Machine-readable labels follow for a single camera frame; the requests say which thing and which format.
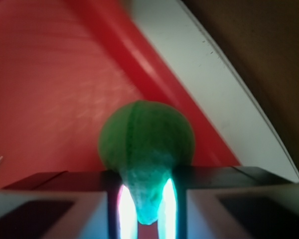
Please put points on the green foam ball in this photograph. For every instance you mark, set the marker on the green foam ball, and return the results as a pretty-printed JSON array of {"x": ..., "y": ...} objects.
[{"x": 143, "y": 142}]

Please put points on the red plastic tray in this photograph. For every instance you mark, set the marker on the red plastic tray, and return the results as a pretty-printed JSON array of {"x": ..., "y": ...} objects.
[{"x": 65, "y": 66}]

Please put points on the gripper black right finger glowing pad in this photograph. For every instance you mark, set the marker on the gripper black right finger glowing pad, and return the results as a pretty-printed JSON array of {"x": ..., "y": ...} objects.
[{"x": 235, "y": 202}]

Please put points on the brown cardboard panel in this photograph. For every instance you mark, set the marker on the brown cardboard panel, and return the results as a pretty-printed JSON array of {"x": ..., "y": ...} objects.
[{"x": 261, "y": 40}]

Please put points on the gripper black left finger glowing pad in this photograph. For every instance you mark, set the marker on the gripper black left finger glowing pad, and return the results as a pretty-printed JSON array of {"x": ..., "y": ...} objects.
[{"x": 66, "y": 205}]

